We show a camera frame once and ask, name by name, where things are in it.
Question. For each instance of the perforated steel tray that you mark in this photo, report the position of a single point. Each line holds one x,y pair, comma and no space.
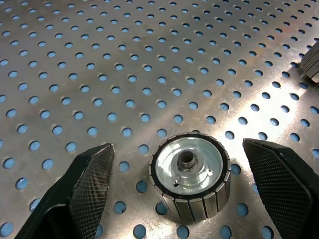
270,107

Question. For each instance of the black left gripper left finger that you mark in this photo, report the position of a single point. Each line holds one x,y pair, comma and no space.
82,189

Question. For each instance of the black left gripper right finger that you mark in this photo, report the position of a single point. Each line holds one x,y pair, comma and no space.
281,186

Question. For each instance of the ribbed metal roller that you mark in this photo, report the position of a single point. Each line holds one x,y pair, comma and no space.
312,64
194,204

